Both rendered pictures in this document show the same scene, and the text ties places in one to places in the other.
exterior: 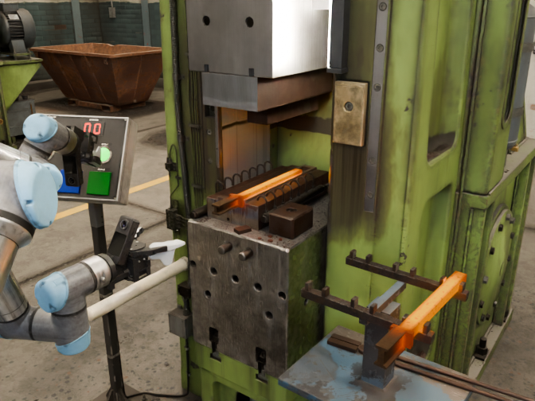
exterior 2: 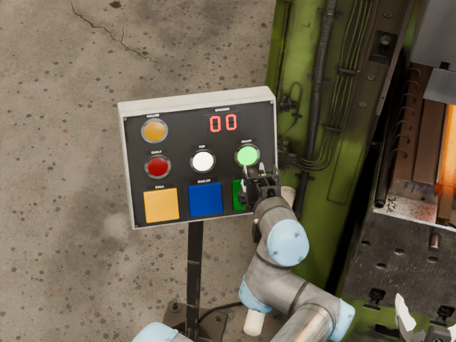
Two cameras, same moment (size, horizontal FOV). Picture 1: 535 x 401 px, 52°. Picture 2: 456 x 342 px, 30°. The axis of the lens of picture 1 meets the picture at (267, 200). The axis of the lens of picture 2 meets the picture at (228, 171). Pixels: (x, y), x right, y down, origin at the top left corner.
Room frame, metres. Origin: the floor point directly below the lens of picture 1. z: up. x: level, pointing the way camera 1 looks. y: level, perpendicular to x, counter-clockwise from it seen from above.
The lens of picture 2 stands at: (0.71, 1.05, 2.61)
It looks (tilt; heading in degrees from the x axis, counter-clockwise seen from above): 55 degrees down; 335
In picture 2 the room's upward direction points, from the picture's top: 5 degrees clockwise
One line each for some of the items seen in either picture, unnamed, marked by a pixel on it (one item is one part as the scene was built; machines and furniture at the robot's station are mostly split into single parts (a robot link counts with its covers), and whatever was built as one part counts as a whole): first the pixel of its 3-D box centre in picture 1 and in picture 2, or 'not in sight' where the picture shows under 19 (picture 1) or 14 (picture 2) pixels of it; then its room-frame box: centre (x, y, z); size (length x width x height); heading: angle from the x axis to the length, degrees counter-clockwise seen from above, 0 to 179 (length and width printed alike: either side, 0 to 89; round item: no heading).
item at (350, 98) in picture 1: (349, 113); not in sight; (1.48, -0.22, 1.27); 0.09 x 0.02 x 0.17; 55
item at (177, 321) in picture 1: (182, 322); not in sight; (1.86, 0.34, 0.36); 0.09 x 0.07 x 0.12; 55
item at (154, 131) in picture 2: not in sight; (154, 130); (1.79, 0.72, 1.16); 0.05 x 0.03 x 0.04; 55
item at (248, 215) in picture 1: (271, 191); (441, 126); (1.73, -0.01, 0.96); 0.42 x 0.20 x 0.09; 145
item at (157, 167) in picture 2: not in sight; (157, 166); (1.75, 0.73, 1.09); 0.05 x 0.03 x 0.04; 55
